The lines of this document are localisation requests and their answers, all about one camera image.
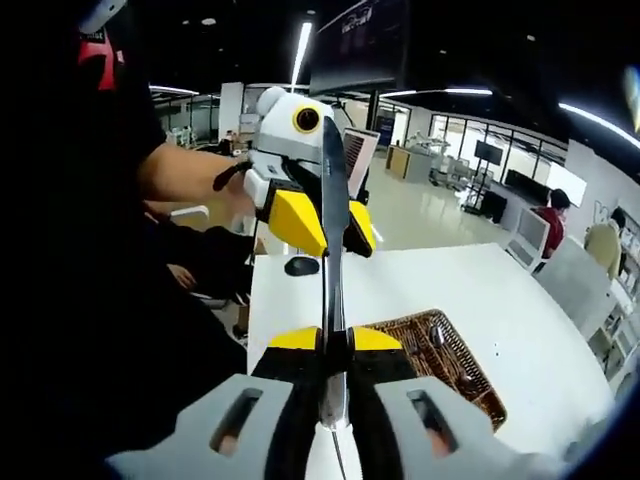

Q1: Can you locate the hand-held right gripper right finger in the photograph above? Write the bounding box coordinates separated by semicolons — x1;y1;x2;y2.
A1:
344;327;566;480

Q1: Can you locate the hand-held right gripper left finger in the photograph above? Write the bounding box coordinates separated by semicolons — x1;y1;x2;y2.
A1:
104;325;324;480

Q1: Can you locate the brown wicker storage tray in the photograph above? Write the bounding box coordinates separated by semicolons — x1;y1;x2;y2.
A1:
362;308;507;434

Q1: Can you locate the white storage shelf with boxes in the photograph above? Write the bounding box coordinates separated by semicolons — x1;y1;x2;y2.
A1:
589;279;640;381

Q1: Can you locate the person's left hand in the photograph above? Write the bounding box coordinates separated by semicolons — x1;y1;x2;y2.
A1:
214;167;259;224

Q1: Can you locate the black computer mouse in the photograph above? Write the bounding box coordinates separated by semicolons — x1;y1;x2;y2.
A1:
283;255;321;277

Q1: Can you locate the white framed monitor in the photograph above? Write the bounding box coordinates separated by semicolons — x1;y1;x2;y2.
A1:
343;127;382;199

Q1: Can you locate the white ceiling light strip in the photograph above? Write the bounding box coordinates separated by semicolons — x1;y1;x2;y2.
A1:
558;102;639;151
291;21;315;90
382;88;494;99

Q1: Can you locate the wooden grey counter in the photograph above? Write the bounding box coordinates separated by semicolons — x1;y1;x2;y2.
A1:
384;144;431;184

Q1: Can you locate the dark blue banner stand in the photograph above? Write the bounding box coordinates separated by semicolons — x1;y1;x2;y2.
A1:
377;115;396;149

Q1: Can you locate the large black overhead screen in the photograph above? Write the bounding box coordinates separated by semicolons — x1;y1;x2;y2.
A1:
309;0;407;96

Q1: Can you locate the black television on stand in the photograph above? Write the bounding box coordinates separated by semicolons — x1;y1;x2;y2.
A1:
473;139;503;165

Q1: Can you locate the white mesh office chair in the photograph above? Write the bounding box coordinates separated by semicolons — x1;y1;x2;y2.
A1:
505;205;551;274

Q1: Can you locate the wide black display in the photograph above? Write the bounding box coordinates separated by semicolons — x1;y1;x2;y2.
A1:
504;168;549;194

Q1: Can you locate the person's black shirt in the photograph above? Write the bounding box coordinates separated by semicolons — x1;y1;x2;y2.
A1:
19;0;251;466

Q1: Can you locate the white chest-worn device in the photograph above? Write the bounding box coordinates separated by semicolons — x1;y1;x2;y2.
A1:
79;0;126;34

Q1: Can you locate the grey chair back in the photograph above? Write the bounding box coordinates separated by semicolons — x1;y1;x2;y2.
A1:
532;234;619;341

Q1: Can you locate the white wall screen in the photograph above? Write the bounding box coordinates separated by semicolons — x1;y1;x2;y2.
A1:
546;163;589;206

